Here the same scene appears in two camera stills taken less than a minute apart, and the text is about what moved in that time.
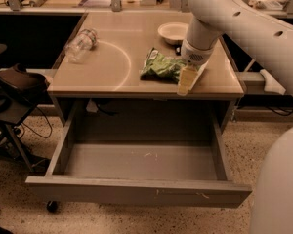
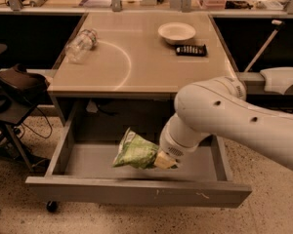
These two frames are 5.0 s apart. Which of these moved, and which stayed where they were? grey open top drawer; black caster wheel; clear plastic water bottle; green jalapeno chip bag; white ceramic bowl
Moved: green jalapeno chip bag
Stayed: white ceramic bowl; grey open top drawer; clear plastic water bottle; black caster wheel
